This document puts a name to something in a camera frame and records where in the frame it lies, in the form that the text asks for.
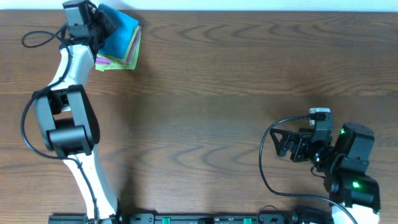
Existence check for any green folded cloth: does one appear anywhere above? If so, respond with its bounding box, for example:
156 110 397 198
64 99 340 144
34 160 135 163
96 25 141 65
95 30 142 72

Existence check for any green folded cloth top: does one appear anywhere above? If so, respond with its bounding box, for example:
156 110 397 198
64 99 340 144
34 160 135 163
96 25 141 65

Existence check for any purple folded cloth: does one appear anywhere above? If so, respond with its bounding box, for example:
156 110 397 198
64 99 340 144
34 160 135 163
95 26 141 65

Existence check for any blue microfiber cloth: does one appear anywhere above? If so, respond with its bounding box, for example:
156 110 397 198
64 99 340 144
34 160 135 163
98 4 139 58

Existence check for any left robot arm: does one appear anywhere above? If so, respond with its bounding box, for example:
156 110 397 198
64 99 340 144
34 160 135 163
30 1 123 223

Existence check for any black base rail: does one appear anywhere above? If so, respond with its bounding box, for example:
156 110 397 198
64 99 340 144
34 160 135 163
48 213 333 224

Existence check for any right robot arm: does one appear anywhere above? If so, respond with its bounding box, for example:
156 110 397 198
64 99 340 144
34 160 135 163
271 122 381 223

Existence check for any green folded cloth bottom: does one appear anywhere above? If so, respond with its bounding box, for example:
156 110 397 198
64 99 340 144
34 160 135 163
95 30 142 72

